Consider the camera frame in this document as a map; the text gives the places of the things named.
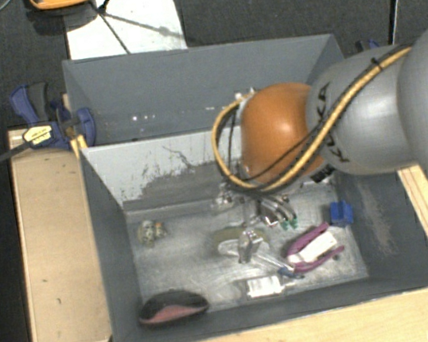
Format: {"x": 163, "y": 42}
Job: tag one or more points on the small beige toy animal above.
{"x": 149, "y": 232}

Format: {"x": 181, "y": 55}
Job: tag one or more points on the pale wood flat board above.
{"x": 59, "y": 251}

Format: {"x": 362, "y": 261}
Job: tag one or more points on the black cylinder on white bracket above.
{"x": 322, "y": 175}

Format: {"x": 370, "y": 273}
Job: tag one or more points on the white and clear small packet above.
{"x": 262, "y": 286}

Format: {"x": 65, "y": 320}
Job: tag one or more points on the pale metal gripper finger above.
{"x": 228, "y": 247}
{"x": 250, "y": 243}

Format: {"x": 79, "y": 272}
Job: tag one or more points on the purple pliers with white label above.
{"x": 315, "y": 247}

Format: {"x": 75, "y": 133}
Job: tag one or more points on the grey metal bin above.
{"x": 153, "y": 95}

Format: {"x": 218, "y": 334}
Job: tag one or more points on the black and red oval brush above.
{"x": 171, "y": 307}

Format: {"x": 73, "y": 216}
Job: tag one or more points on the blue block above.
{"x": 341, "y": 213}

